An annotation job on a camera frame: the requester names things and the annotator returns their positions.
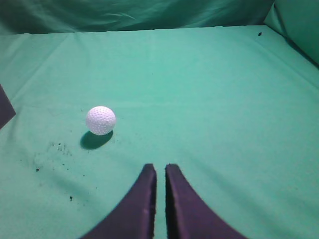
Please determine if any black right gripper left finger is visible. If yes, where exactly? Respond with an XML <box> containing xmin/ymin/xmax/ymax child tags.
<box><xmin>82</xmin><ymin>164</ymin><xmax>157</xmax><ymax>239</ymax></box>

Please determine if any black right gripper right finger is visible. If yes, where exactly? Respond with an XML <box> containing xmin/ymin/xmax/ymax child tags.
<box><xmin>165</xmin><ymin>164</ymin><xmax>245</xmax><ymax>239</ymax></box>

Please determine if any white dimpled ball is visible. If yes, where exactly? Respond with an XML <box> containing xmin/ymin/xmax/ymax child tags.
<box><xmin>85</xmin><ymin>106</ymin><xmax>116</xmax><ymax>135</ymax></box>

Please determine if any dark purple cube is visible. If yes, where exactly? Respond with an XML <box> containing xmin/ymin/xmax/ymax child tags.
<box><xmin>0</xmin><ymin>85</ymin><xmax>16</xmax><ymax>129</ymax></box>

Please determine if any green cloth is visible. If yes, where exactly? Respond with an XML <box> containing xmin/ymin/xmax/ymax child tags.
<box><xmin>0</xmin><ymin>0</ymin><xmax>319</xmax><ymax>239</ymax></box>

